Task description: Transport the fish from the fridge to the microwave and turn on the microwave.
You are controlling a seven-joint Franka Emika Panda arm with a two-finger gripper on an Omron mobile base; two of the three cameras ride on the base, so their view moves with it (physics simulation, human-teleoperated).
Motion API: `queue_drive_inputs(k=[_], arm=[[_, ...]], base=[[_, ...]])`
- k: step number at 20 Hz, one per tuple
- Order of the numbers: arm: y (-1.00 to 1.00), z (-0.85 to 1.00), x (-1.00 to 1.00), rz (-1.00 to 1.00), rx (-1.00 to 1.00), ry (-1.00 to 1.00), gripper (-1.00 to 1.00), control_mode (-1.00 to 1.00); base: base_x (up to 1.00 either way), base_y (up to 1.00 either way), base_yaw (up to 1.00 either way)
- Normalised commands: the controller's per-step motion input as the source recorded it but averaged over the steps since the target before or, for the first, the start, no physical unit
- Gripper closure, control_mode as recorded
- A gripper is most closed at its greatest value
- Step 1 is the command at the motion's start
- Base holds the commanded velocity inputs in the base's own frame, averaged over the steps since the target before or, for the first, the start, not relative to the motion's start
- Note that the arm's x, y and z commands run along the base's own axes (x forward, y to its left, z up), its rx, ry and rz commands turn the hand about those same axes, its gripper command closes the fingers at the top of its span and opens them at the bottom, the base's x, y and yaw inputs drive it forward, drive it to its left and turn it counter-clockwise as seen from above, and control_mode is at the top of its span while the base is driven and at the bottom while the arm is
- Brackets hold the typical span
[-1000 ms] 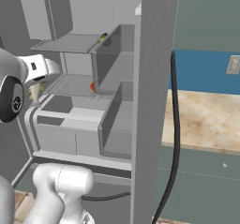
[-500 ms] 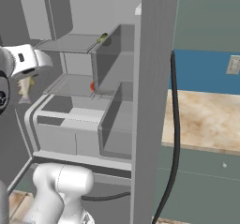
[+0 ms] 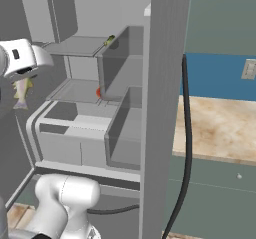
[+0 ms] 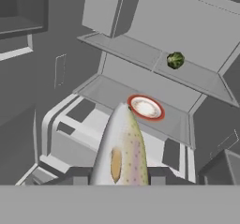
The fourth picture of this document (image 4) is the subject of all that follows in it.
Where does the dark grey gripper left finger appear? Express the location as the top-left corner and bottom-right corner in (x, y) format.
(47, 166), (96, 187)

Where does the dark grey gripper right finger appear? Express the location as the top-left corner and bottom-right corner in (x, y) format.
(145, 166), (197, 187)

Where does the speckled silver fish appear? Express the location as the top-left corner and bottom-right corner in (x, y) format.
(88, 101), (150, 187)

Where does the white fridge drawer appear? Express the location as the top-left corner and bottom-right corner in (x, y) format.
(39, 93), (197, 185)

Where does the dark grey fridge door bin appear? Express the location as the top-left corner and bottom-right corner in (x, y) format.
(198, 148), (240, 187)
(0, 0), (50, 40)

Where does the glass fridge shelf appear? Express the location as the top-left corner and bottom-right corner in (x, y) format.
(76, 32), (240, 109)
(72, 74), (197, 150)

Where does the grey open fridge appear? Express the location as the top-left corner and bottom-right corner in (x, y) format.
(14, 0), (240, 187)

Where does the white plate with red rim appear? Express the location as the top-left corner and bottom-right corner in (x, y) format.
(127, 94), (166, 122)

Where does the green leafy vegetable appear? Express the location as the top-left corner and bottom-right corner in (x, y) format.
(166, 52), (186, 69)

